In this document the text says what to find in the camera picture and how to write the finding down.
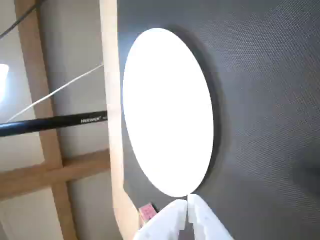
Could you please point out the dark grey mat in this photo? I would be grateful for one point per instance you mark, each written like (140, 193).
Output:
(262, 100)

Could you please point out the black Neewer pole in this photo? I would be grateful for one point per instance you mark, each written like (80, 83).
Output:
(50, 123)

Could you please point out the white round dish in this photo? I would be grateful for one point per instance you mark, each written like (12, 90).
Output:
(167, 112)

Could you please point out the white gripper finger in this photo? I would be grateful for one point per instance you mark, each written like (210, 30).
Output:
(205, 220)
(167, 220)

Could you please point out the pink printed small box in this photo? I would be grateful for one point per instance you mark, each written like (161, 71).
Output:
(147, 212)

